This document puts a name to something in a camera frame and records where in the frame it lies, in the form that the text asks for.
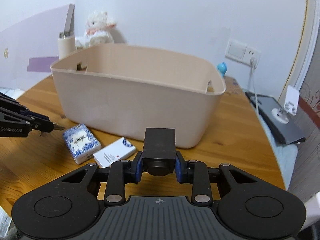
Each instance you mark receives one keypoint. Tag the dark brown cube box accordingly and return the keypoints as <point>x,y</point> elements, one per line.
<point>159,151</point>

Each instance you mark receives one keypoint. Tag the blue white tissue pack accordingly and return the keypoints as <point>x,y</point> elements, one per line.
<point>81,143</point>

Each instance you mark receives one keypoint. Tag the white plush lamb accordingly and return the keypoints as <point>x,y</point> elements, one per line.
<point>97,31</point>

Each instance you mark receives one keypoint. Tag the grey laptop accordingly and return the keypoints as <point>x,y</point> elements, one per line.
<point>284,134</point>

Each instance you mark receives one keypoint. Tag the white wall switch socket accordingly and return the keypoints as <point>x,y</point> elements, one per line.
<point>242,53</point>

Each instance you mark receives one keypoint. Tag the blue toy figurine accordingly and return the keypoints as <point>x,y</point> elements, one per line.
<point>222,68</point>

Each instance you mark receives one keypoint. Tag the white phone stand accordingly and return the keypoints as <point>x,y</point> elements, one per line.
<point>289,108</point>

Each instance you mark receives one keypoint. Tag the lilac headboard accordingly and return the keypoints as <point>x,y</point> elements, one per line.
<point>29,47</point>

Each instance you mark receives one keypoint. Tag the metal keys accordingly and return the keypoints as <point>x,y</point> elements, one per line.
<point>58,127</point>

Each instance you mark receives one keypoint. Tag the cream thermos bottle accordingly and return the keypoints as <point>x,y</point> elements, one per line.
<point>66,43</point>

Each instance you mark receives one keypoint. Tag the beige plastic storage bin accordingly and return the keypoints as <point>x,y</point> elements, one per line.
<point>122,90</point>

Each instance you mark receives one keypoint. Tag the white small box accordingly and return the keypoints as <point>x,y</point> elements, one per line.
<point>116,151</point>

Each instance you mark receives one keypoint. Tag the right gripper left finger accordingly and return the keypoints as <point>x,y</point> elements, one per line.
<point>70,205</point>

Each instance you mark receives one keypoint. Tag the purple floral table mat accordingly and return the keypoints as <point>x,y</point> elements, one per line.
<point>232,86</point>

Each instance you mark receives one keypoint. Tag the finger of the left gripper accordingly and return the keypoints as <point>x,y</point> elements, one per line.
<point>36,116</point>
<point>43,126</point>

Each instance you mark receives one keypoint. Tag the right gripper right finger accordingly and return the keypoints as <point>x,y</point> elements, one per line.
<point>244,204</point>

